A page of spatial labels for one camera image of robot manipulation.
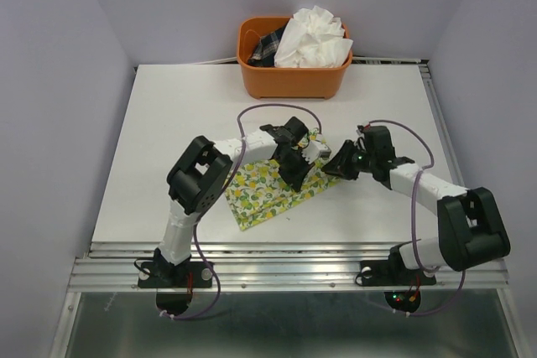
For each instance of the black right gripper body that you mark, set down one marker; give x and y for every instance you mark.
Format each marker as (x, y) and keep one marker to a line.
(367, 168)

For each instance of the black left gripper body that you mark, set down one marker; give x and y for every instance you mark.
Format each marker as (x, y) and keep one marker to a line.
(296, 153)

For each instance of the lemon print skirt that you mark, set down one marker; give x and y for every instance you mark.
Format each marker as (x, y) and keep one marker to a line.
(254, 190)

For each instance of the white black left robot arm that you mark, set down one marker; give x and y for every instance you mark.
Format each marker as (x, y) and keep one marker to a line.
(200, 176)

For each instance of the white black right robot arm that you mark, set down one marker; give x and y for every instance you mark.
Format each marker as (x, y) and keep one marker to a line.
(470, 229)

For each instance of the orange plastic basket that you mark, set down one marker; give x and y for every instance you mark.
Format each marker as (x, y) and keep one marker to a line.
(272, 82)

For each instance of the dark plaid skirt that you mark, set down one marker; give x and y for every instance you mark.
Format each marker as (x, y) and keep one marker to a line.
(266, 49)

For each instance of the white crumpled skirt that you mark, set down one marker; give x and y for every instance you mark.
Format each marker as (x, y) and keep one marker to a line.
(313, 38)

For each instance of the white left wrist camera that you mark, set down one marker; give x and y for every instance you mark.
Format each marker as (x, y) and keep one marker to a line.
(315, 150)

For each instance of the aluminium right side rail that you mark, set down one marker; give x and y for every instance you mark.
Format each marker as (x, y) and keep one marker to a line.
(440, 122)

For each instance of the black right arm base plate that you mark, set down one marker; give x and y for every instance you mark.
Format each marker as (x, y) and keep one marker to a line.
(384, 273)

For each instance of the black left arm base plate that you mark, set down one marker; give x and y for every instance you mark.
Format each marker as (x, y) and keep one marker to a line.
(187, 275)

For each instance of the aluminium front rail frame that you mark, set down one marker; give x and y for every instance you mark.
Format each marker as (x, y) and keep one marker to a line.
(242, 267)

